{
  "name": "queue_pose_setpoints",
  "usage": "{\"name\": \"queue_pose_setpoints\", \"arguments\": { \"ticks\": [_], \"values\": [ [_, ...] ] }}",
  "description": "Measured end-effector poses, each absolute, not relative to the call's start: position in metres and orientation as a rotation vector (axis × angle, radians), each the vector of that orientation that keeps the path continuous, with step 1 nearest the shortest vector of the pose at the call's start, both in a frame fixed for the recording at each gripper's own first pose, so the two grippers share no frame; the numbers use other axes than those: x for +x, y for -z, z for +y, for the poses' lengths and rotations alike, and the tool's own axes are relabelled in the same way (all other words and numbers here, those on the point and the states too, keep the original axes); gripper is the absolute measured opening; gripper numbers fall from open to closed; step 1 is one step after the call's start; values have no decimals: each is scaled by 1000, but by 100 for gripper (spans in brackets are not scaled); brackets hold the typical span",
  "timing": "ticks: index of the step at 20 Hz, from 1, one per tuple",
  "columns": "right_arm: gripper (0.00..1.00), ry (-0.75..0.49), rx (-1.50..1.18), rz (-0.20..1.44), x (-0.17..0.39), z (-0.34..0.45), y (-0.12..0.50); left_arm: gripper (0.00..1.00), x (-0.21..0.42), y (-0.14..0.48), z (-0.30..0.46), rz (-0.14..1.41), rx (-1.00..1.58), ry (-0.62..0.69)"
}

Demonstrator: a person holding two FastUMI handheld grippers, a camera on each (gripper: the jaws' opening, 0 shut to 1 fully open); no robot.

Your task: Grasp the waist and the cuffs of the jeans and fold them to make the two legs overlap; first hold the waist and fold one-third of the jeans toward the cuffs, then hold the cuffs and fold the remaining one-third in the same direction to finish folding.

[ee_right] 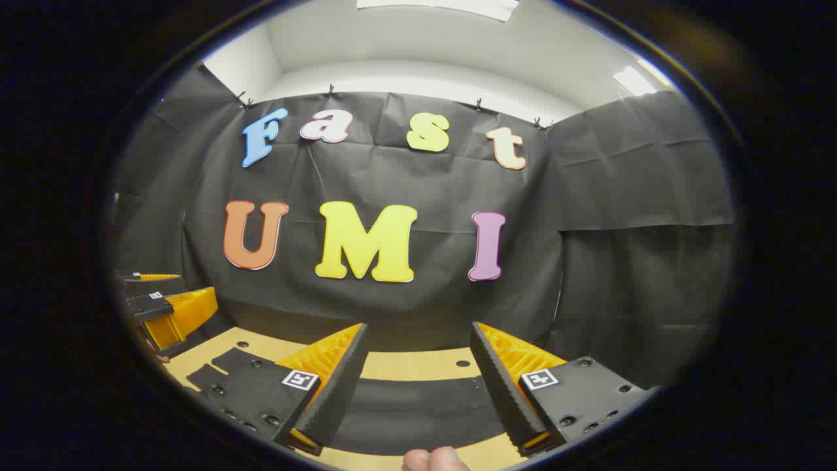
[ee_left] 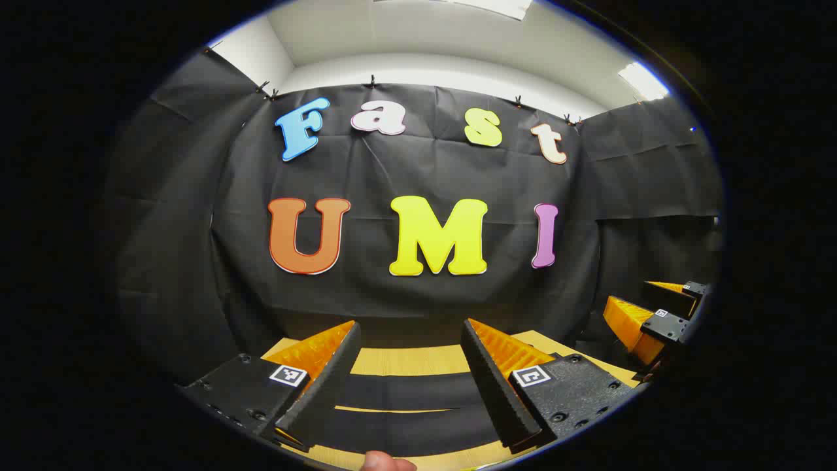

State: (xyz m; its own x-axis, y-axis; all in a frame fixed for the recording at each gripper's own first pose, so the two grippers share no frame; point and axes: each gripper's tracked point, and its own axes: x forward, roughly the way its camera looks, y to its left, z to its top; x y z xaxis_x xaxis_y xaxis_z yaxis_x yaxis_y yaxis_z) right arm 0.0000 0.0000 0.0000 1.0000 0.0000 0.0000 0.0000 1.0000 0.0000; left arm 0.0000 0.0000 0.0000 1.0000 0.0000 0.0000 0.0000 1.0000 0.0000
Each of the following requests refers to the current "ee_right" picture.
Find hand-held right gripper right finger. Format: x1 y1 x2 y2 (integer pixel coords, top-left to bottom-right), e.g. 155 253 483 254
469 321 660 457

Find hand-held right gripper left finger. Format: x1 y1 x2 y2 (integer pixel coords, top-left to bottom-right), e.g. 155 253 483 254
196 322 368 457

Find dark grey jeans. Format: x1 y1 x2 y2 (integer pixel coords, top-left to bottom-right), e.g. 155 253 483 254
186 347 507 456

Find black backdrop cloth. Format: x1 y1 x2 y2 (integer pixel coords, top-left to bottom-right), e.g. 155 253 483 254
111 62 736 393

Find white ceiling light panel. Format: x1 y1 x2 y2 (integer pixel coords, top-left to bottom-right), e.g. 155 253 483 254
613 65 658 97
356 0 519 22

